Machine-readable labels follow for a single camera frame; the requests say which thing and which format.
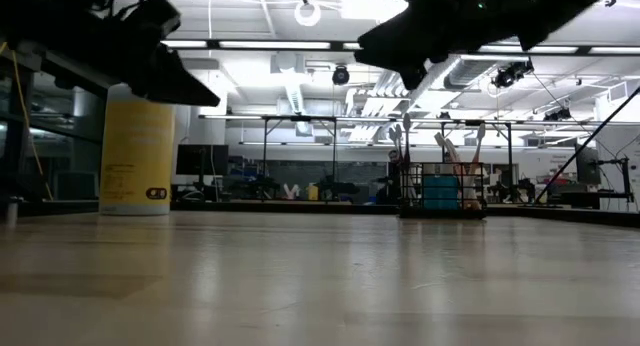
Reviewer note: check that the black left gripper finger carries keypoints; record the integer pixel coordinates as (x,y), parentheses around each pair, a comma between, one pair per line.
(175,83)

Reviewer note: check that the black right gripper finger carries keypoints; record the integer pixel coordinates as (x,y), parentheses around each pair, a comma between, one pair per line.
(417,76)
(405,41)

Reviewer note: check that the small blue mouthwash bottle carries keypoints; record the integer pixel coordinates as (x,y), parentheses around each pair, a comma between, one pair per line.
(432,191)
(450,191)

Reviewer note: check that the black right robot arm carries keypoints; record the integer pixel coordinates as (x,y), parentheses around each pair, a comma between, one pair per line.
(550,6)

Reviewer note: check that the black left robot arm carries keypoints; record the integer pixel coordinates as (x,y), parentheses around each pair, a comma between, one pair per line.
(30,11)

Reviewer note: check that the black background robot arm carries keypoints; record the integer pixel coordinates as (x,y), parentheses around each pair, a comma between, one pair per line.
(262,186)
(337,187)

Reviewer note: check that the monitor on black arm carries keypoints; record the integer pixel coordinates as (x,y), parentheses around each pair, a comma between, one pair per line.
(587,166)

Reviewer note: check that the long ceiling light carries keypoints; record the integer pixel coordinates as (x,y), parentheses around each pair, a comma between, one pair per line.
(275,45)
(615,50)
(525,49)
(185,44)
(351,46)

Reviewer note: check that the black ceiling spotlight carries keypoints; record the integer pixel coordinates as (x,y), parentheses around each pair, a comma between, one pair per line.
(510,75)
(557,115)

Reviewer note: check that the black computer monitor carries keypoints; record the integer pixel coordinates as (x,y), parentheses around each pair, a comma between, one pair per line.
(200,159)

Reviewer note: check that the yellow canister white lid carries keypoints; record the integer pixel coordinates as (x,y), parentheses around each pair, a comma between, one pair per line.
(135,161)

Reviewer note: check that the person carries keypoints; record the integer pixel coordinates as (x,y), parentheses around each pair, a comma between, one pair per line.
(387,186)

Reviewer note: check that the small yellow container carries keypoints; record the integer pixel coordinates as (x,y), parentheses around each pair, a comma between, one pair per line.
(313,192)

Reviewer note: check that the white V-shaped object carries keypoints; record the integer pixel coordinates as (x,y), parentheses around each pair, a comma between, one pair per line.
(291,196)

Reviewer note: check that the black ceiling dome camera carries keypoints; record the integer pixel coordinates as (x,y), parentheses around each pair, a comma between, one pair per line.
(341,76)

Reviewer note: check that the black background frame stand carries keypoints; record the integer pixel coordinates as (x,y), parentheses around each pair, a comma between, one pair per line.
(495,122)
(300,119)

